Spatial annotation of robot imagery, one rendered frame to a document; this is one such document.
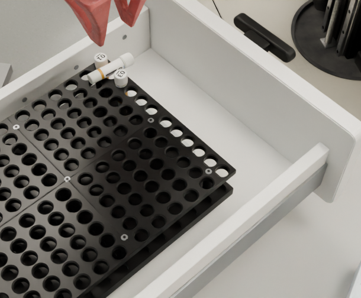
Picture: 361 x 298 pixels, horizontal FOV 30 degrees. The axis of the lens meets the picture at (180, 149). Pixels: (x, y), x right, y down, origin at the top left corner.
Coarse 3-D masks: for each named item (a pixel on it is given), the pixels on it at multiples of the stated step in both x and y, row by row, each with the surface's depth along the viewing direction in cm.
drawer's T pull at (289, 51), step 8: (240, 16) 66; (248, 16) 66; (240, 24) 66; (248, 24) 65; (256, 24) 65; (248, 32) 64; (256, 32) 64; (264, 32) 64; (256, 40) 64; (264, 40) 64; (272, 40) 64; (280, 40) 64; (264, 48) 63; (272, 48) 64; (280, 48) 63; (288, 48) 63; (280, 56) 64; (288, 56) 63
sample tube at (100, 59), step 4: (96, 56) 62; (100, 56) 62; (104, 56) 62; (96, 60) 62; (100, 60) 62; (104, 60) 62; (96, 64) 62; (100, 64) 62; (104, 64) 62; (96, 68) 63
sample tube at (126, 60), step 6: (126, 54) 62; (114, 60) 62; (120, 60) 62; (126, 60) 62; (132, 60) 62; (102, 66) 62; (108, 66) 62; (114, 66) 62; (120, 66) 62; (126, 66) 62; (96, 72) 61; (102, 72) 61; (108, 72) 62; (114, 72) 62; (90, 78) 61; (96, 78) 61; (102, 78) 61
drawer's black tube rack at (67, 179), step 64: (0, 128) 59; (64, 128) 59; (128, 128) 59; (0, 192) 55; (64, 192) 58; (128, 192) 58; (192, 192) 56; (0, 256) 52; (64, 256) 55; (128, 256) 52
